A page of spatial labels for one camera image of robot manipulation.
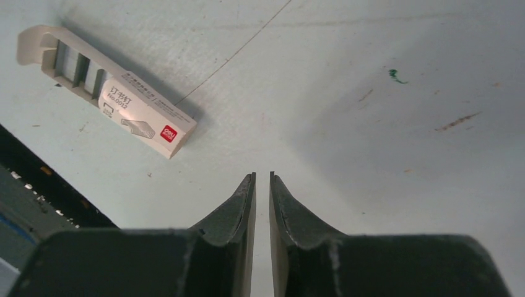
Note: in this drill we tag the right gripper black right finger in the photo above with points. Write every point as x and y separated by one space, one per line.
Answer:
312 258

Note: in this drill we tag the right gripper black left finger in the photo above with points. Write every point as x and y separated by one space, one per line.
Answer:
214 257

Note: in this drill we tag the staple box tray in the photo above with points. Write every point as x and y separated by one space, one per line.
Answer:
68 59

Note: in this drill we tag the white staple box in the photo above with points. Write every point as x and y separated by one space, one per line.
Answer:
142 111

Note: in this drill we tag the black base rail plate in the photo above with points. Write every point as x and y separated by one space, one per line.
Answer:
36 202

